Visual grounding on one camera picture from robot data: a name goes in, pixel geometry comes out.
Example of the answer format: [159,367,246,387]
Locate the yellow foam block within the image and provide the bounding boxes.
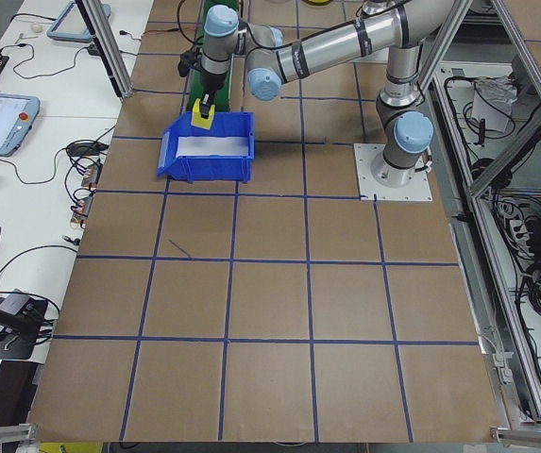
[191,97,218,130]

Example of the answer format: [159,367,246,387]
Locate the green conveyor belt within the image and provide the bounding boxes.
[185,0,248,114]

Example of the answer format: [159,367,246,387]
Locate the blue plastic bin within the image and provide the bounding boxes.
[155,110,256,184]

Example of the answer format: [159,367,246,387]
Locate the small circuit board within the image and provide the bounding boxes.
[83,162,104,190]
[70,193,94,226]

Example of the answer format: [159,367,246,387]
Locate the grey blue teach pendant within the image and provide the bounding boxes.
[45,0,111,44]
[0,92,42,158]

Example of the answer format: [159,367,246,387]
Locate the white desk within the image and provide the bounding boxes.
[0,0,156,369]

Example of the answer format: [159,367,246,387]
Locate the grey metal box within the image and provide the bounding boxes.
[0,288,40,331]

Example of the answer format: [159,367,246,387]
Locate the white crumpled bag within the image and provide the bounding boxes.
[469,76,517,134]

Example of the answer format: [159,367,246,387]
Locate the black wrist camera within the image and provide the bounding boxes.
[177,49,201,79]

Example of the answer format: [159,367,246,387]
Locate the red brown wire pair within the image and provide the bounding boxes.
[143,25,201,38]

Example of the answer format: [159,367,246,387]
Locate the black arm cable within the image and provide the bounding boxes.
[175,0,205,54]

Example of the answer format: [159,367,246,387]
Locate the aluminium extrusion post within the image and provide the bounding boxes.
[74,0,134,99]

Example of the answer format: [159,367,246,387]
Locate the white square base plate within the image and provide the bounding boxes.
[353,143,434,203]

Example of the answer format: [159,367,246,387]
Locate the aluminium V-shaped frame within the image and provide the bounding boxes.
[420,0,541,428]

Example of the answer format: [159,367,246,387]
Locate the aluminium frame bar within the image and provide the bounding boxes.
[488,421,541,448]
[0,421,40,447]

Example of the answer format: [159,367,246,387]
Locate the grey plastic bracket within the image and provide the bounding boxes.
[479,327,513,386]

